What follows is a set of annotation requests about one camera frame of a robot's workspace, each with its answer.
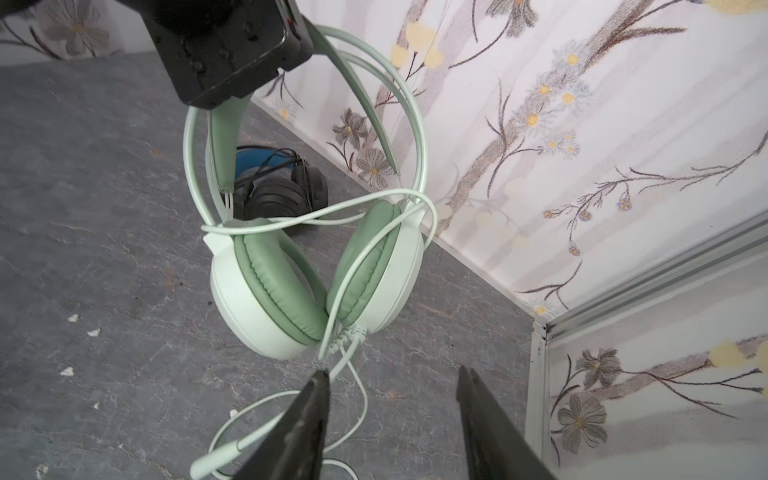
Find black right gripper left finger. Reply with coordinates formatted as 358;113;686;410
234;370;330;480

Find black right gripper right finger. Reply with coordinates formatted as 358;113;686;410
456;365;554;480

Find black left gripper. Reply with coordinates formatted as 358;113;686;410
122;0;313;110

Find black blue headphones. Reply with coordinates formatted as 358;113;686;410
234;145;329;221

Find mint green headphones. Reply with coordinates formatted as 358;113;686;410
183;25;437;359

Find right corner aluminium profile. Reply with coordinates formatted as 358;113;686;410
525;214;767;479

